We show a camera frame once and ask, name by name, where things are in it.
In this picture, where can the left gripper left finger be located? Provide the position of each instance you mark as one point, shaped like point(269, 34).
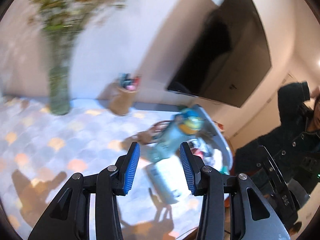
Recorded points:
point(67, 215)

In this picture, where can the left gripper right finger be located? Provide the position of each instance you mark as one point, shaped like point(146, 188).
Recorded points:
point(251, 215)

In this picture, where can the wet wipes pack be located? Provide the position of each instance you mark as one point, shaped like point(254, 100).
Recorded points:
point(168, 179)

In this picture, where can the person in black coat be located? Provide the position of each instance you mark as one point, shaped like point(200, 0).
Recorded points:
point(289, 144)

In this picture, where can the woven round basket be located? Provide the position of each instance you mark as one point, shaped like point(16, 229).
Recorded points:
point(209, 144)

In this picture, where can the brown leather pouch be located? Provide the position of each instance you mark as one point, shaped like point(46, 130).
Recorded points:
point(153, 134)

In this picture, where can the teal water bottle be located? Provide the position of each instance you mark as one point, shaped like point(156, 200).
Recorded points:
point(183, 127)

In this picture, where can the bamboo pen holder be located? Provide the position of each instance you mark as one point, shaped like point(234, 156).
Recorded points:
point(126, 88)

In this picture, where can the glass flower vase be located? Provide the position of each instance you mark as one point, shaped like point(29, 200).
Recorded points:
point(62, 21)

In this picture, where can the wall television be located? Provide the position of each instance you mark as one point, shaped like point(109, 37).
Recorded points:
point(229, 58)

